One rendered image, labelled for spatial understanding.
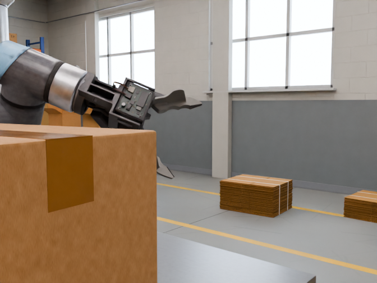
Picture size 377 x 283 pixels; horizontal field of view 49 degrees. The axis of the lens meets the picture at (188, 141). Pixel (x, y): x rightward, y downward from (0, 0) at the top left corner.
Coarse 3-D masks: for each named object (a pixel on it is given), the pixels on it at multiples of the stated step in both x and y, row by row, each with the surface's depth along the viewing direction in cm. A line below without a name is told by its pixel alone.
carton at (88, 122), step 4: (88, 108) 515; (88, 112) 514; (84, 116) 506; (88, 116) 500; (84, 120) 506; (88, 120) 500; (92, 120) 495; (84, 124) 507; (88, 124) 501; (92, 124) 495; (96, 124) 489
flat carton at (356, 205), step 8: (360, 192) 446; (368, 192) 446; (376, 192) 446; (344, 200) 421; (352, 200) 415; (360, 200) 410; (368, 200) 407; (376, 200) 407; (344, 208) 421; (352, 208) 416; (360, 208) 410; (368, 208) 405; (376, 208) 400; (344, 216) 422; (352, 216) 416; (360, 216) 411; (368, 216) 406; (376, 216) 401
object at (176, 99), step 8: (168, 96) 72; (176, 96) 73; (184, 96) 73; (160, 104) 74; (168, 104) 74; (176, 104) 74; (184, 104) 75; (192, 104) 75; (200, 104) 75; (160, 112) 75
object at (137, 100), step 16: (96, 80) 68; (128, 80) 68; (80, 96) 67; (96, 96) 66; (112, 96) 67; (128, 96) 66; (144, 96) 67; (80, 112) 69; (112, 112) 66; (128, 112) 66; (144, 112) 66; (112, 128) 72; (128, 128) 71
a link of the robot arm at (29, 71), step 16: (0, 48) 67; (16, 48) 67; (32, 48) 71; (0, 64) 66; (16, 64) 66; (32, 64) 67; (48, 64) 67; (0, 80) 68; (16, 80) 67; (32, 80) 67; (48, 80) 67; (16, 96) 68; (32, 96) 69
